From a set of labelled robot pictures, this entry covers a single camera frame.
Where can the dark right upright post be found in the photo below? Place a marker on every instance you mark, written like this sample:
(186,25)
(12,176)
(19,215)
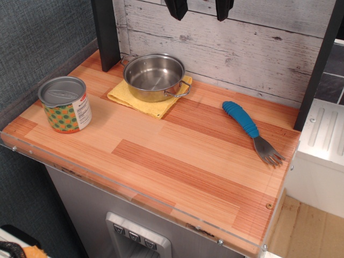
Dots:
(325,50)

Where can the clear acrylic edge guard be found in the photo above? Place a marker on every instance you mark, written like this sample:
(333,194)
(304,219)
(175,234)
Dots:
(88,197)

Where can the white toy sink unit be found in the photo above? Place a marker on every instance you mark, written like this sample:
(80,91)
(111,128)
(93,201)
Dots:
(315,176)

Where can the silver dispenser button panel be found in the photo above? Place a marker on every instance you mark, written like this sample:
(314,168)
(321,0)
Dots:
(133,240)

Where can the dark upright post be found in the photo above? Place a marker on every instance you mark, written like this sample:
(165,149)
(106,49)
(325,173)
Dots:
(106,31)
(325,50)

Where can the steel pot with handles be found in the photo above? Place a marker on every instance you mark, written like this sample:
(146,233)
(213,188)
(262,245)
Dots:
(155,77)

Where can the blue handled metal fork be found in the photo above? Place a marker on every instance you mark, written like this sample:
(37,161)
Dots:
(264,149)

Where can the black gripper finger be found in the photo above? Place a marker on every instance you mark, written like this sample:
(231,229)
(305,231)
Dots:
(222,8)
(177,8)

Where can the green orange food can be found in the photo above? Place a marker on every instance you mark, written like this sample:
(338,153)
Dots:
(65,103)

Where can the black orange object bottom left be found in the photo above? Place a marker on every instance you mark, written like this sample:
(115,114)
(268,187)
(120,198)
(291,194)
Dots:
(14,250)

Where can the dark left upright post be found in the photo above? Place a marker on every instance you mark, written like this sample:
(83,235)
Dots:
(106,31)

